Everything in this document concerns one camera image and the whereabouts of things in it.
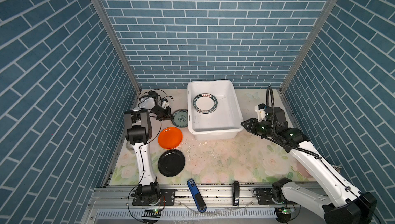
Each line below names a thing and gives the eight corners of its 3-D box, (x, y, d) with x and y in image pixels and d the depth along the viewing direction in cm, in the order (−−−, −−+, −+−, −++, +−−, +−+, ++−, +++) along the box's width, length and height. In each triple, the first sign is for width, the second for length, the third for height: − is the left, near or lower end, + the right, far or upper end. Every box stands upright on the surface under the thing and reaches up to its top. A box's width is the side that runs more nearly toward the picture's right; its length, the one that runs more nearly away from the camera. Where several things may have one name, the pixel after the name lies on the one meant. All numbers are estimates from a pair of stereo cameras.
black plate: (156, 176, 82) (155, 175, 80) (161, 150, 91) (161, 149, 89) (183, 176, 82) (183, 175, 80) (185, 150, 91) (185, 149, 90)
